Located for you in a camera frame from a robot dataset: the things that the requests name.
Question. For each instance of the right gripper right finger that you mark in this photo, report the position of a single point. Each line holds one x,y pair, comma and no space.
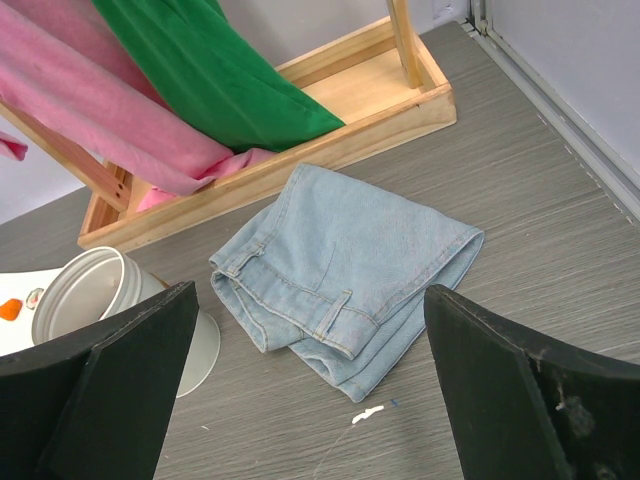
524,405

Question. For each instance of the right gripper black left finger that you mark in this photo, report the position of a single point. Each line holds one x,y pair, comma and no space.
96,403

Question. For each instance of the tall white cylinder container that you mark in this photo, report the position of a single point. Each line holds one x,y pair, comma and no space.
102,282

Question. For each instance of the blue denim shorts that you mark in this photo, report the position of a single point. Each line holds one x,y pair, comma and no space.
336,270

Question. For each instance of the white square plate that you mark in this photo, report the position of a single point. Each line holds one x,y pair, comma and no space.
20,295

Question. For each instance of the pile of food pieces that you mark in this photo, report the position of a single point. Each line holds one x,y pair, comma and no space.
12,308

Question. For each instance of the pink hanging shirt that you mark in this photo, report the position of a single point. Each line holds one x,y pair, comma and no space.
62,65

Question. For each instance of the wooden clothes rack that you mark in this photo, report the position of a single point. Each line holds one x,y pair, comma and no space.
380,80

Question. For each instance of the green hanging tank top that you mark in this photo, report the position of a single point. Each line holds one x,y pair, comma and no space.
212,78

